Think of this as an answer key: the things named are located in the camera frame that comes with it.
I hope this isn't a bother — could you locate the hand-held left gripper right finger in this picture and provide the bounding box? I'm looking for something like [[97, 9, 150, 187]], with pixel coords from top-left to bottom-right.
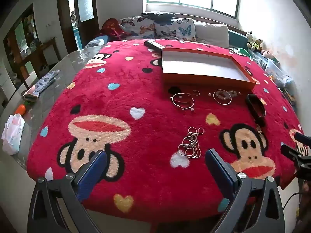
[[205, 149, 285, 233]]

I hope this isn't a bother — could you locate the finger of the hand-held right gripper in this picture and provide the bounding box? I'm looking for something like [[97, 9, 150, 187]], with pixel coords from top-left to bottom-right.
[[293, 131, 311, 147], [280, 144, 311, 168]]

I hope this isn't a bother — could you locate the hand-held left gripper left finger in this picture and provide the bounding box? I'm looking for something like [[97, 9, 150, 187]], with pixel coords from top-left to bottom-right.
[[28, 150, 108, 233]]

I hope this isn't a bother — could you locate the silver chain necklace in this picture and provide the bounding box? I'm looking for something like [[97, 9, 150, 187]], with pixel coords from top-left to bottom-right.
[[178, 127, 205, 159]]

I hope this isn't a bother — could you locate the black wristband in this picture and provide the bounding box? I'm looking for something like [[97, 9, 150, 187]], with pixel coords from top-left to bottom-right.
[[245, 93, 266, 127]]

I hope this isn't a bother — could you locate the silver bangle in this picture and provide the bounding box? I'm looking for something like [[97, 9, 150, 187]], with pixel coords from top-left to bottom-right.
[[213, 90, 232, 105], [170, 93, 195, 112]]

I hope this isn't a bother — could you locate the pale bead bracelet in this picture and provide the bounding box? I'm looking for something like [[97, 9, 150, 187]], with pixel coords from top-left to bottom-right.
[[215, 89, 242, 100]]

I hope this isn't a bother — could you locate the orange cardboard box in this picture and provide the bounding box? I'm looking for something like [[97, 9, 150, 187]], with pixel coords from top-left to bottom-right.
[[162, 47, 257, 91]]

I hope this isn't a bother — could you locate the person's right forearm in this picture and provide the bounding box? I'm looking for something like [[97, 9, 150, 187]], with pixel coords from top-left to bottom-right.
[[297, 182, 311, 233]]

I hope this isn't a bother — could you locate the red monkey print blanket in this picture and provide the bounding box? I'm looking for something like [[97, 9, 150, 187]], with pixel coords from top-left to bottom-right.
[[27, 39, 309, 224]]

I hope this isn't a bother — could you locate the clear bag of toys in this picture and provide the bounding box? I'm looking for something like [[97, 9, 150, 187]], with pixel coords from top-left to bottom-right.
[[264, 58, 295, 90]]

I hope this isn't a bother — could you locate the white plastic bag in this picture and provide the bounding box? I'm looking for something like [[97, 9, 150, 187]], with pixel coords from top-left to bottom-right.
[[1, 114, 26, 156]]

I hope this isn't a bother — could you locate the blue patterned cloth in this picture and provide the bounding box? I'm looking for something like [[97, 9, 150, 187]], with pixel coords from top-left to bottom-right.
[[23, 70, 61, 101]]

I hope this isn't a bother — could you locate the brown plush bear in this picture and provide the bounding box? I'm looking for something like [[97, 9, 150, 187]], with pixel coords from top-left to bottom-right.
[[247, 38, 264, 51]]

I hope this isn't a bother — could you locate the white cushion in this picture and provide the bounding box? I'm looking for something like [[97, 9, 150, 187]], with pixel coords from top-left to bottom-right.
[[194, 24, 230, 49]]

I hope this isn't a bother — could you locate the black remote control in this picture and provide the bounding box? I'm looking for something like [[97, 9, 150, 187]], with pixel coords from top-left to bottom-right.
[[144, 39, 166, 51]]

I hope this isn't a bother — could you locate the dark wooden door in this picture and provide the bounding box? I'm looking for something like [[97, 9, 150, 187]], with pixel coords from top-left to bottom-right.
[[56, 0, 100, 54]]

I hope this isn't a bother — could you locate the red bag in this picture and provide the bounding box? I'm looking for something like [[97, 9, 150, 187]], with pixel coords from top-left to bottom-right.
[[100, 18, 127, 42]]

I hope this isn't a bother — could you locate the dark wooden cabinet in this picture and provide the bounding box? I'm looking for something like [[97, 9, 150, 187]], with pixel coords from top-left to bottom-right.
[[3, 3, 59, 90]]

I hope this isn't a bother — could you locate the butterfly print cushion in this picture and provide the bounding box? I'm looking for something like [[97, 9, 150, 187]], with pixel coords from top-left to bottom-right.
[[119, 17, 156, 39], [154, 18, 196, 42]]

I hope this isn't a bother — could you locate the dark cloth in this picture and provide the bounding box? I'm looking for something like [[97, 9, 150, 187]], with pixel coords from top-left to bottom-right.
[[142, 12, 176, 21]]

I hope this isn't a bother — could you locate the black cable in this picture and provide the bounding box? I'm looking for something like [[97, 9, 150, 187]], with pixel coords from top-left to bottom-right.
[[282, 191, 304, 214]]

